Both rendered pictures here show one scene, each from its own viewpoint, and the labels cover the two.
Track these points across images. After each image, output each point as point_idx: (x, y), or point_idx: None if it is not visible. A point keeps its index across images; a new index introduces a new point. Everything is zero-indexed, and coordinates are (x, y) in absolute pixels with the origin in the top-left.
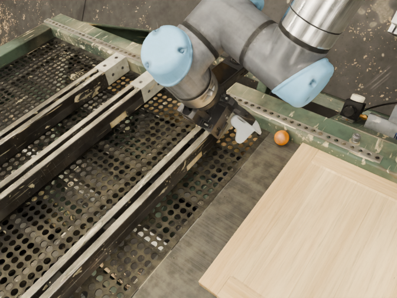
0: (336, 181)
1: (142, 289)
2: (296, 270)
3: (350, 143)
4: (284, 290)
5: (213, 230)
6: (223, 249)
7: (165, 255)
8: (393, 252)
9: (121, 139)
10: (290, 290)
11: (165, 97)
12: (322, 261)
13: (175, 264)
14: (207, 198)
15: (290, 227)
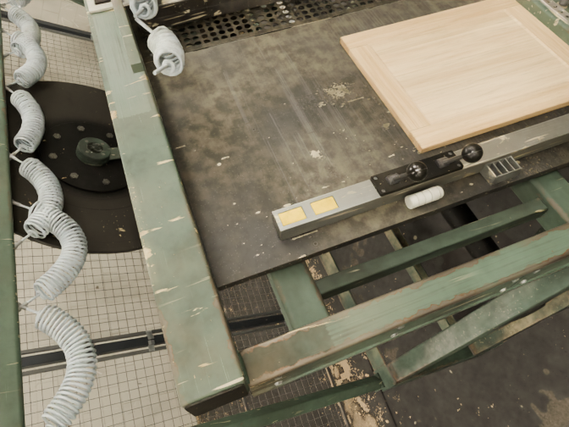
0: (516, 30)
1: (294, 28)
2: (426, 63)
3: (555, 2)
4: (406, 69)
5: (375, 19)
6: (374, 29)
7: (324, 18)
8: (525, 88)
9: None
10: (411, 71)
11: None
12: (454, 67)
13: (329, 25)
14: (384, 0)
15: (444, 40)
